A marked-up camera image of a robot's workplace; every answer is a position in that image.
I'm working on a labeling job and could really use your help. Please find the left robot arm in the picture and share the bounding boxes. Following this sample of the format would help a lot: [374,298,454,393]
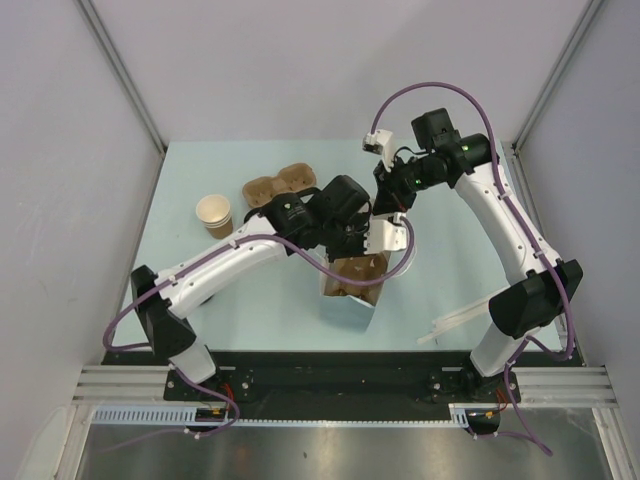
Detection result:
[131,175,370,400]

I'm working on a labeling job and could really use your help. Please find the stack of paper cups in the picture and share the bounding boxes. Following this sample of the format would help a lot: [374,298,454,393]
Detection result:
[195,194,234,239]

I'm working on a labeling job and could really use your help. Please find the aluminium frame rail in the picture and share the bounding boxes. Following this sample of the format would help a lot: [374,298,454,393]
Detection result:
[72,365,169,405]

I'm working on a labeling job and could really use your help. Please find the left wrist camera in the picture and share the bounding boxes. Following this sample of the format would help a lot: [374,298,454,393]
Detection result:
[363,212,408,255]

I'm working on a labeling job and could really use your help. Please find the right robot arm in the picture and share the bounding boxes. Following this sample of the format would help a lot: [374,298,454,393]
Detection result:
[363,108,583,401]

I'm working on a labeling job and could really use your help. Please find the brown cardboard cup carrier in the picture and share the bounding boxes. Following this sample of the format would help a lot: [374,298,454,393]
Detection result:
[322,252,390,307]

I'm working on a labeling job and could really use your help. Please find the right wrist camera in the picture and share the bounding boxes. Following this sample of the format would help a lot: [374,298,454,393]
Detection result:
[362,130,396,172]

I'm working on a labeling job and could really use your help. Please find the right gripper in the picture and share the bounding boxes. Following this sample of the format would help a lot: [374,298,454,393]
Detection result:
[372,153,445,216]

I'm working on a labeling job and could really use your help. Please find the light blue paper bag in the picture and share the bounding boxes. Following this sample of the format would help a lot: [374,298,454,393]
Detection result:
[317,197,416,335]

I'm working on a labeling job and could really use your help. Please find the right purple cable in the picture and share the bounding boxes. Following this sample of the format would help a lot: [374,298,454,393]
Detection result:
[370,82,575,456]

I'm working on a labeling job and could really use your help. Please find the white straw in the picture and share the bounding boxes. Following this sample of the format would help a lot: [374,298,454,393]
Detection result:
[433,300,488,328]
[433,312,479,332]
[416,319,488,345]

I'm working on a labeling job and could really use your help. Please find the light blue table mat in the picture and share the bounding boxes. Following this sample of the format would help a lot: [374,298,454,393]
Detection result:
[135,140,507,351]

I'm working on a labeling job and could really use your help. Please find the white slotted cable duct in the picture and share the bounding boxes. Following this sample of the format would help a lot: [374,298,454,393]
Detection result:
[92,405,469,428]

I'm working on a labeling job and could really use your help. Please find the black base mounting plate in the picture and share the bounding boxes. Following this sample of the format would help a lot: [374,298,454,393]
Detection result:
[102,351,580,424]

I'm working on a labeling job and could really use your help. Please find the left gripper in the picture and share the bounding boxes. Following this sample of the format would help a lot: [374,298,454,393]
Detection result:
[320,211,378,263]

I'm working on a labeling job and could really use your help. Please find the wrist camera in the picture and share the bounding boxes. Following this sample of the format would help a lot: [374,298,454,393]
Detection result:
[362,130,396,172]
[363,212,408,255]

